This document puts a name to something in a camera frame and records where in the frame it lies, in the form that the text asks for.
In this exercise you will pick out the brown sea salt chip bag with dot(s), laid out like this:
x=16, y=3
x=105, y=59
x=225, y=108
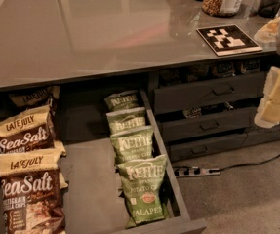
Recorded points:
x=31, y=198
x=30, y=130

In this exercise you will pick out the middle right grey drawer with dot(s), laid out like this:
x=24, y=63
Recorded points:
x=208, y=124

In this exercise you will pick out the far right grey drawer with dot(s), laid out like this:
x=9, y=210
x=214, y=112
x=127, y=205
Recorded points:
x=259, y=136

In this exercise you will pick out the upper right grey drawer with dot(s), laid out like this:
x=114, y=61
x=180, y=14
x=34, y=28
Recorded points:
x=214, y=91

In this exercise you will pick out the lower right grey drawer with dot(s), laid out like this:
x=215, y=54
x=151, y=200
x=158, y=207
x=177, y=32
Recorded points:
x=204, y=147

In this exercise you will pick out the green kettle chip bag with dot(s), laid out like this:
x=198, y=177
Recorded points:
x=122, y=101
x=141, y=182
x=123, y=120
x=133, y=144

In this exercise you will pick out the rear green Kettle chip bag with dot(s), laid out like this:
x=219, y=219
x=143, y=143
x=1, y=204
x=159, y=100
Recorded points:
x=122, y=101

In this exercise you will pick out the front green Kettle chip bag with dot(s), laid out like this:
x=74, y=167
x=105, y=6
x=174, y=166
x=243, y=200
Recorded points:
x=141, y=182

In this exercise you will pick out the open grey top drawer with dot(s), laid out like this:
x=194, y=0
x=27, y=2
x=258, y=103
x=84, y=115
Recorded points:
x=92, y=201

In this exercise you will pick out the rear brown Late July bag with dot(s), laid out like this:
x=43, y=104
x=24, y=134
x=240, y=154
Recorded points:
x=38, y=97

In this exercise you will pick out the black white fiducial marker tile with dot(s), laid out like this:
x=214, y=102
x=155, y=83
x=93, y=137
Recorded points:
x=228, y=40

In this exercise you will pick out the grey power strip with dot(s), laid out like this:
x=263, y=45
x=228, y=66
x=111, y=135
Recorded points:
x=186, y=171

